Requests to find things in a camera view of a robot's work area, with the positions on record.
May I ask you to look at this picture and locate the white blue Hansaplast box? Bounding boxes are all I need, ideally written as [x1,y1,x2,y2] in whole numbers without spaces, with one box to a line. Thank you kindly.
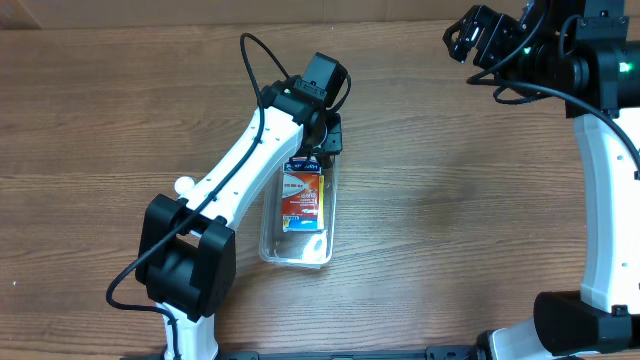
[283,156,322,174]

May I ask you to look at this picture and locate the blue yellow VapoDrops box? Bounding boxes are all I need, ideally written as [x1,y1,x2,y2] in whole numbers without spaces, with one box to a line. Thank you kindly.
[281,175,324,232]

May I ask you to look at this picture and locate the red orange small box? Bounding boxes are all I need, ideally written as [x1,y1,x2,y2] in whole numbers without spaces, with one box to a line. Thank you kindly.
[282,172,323,217]

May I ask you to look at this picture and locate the orange tube white cap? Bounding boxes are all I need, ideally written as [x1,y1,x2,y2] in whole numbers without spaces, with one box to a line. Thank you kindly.
[174,176,196,197]

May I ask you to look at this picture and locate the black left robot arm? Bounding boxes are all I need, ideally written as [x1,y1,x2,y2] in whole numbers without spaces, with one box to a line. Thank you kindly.
[135,53,350,359]

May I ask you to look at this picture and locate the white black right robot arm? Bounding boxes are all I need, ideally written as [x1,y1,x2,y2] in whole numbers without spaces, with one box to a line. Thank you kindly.
[426,1,639,359]

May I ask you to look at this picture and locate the clear plastic container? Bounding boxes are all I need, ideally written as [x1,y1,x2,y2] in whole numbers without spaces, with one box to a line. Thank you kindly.
[259,156,340,269]

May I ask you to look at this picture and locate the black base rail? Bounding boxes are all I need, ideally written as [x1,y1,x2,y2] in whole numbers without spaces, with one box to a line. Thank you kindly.
[214,346,491,360]

